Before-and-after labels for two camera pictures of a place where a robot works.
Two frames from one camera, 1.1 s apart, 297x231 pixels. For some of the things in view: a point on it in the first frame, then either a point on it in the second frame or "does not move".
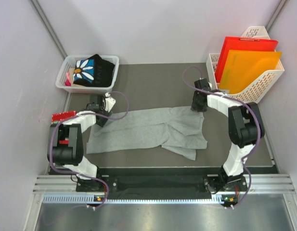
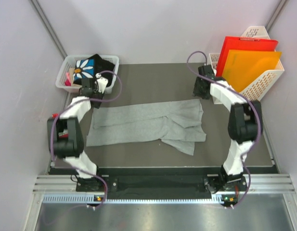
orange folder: x=242 y=67 does not move
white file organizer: x=253 y=92 does not move
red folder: x=240 y=44 does not move
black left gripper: x=102 y=122 -> x=97 y=105
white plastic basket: x=69 y=62 does not move
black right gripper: x=195 y=107 -> x=196 y=92
